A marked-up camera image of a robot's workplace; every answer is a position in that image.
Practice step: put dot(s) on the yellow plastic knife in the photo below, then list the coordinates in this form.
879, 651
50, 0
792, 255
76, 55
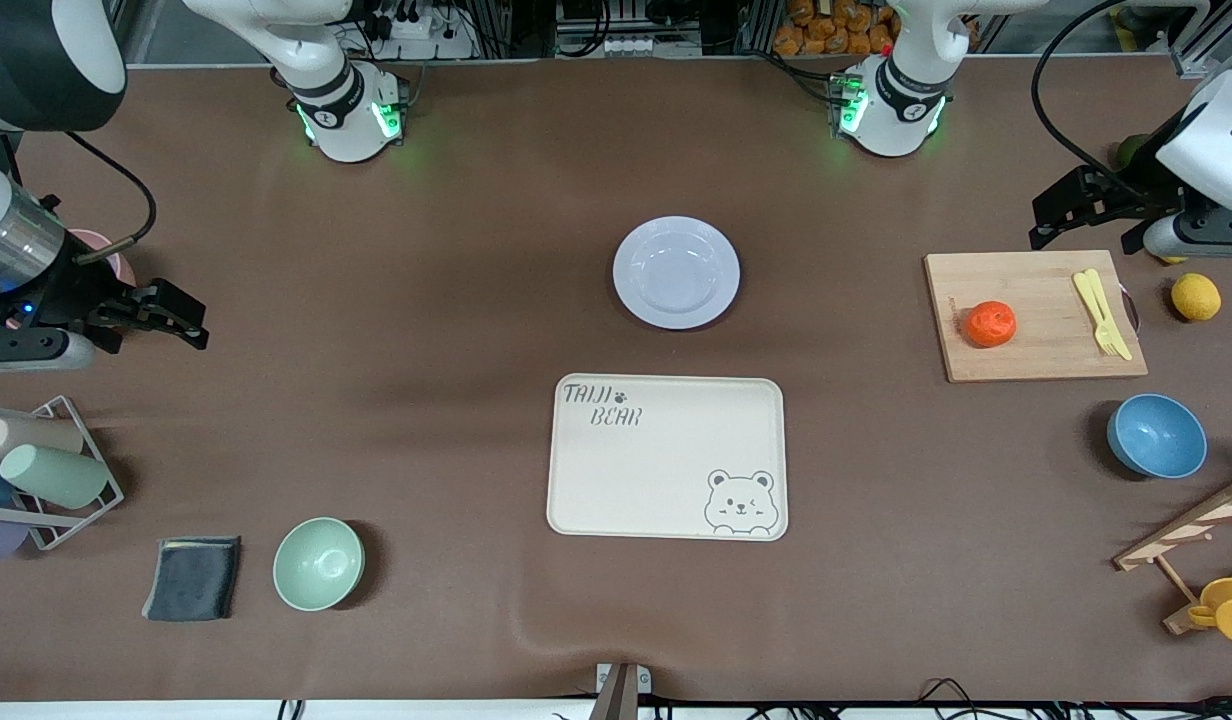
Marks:
1109, 312

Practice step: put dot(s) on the pile of brown bread rolls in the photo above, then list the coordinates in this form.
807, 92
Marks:
836, 28

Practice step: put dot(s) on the light green cup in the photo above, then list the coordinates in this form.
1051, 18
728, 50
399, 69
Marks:
56, 476

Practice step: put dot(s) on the yellow plastic fork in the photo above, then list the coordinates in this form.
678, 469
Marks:
1094, 310

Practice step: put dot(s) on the aluminium frame profile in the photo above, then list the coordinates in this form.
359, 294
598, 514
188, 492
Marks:
1206, 50

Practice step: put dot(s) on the wooden cutting board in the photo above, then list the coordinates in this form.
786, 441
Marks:
1036, 330

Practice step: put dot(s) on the orange fruit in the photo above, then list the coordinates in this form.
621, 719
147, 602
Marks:
990, 324

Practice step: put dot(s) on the wooden mug rack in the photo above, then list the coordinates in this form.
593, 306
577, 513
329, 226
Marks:
1186, 530

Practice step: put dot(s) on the white round plate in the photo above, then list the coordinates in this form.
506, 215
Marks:
676, 272

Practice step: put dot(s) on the light green bowl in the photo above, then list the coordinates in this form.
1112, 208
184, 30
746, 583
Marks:
318, 564

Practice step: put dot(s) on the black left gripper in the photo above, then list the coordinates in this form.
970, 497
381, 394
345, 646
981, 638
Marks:
1142, 193

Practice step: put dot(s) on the beige cup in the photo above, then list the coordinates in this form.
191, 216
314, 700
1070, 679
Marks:
31, 436

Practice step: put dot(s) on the blue bowl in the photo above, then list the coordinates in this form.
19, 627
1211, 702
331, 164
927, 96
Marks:
1156, 436

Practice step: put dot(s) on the dark grey folded cloth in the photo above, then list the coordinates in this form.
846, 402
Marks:
192, 580

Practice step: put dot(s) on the cream tray with bear print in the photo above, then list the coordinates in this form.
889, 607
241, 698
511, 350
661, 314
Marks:
666, 470

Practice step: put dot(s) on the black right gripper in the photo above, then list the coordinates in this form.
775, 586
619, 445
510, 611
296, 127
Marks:
64, 291

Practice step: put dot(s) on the white power strip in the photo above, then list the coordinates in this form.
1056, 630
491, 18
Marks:
426, 42

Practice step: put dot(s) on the green lime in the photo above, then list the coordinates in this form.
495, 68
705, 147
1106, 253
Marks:
1131, 152

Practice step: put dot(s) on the white terminal block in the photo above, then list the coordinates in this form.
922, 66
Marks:
628, 45

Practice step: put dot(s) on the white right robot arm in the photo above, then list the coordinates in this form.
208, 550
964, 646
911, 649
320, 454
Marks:
341, 130

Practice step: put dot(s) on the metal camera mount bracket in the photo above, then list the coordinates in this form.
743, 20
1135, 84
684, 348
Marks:
618, 692

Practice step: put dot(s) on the pink bowl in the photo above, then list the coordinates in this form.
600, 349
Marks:
116, 262

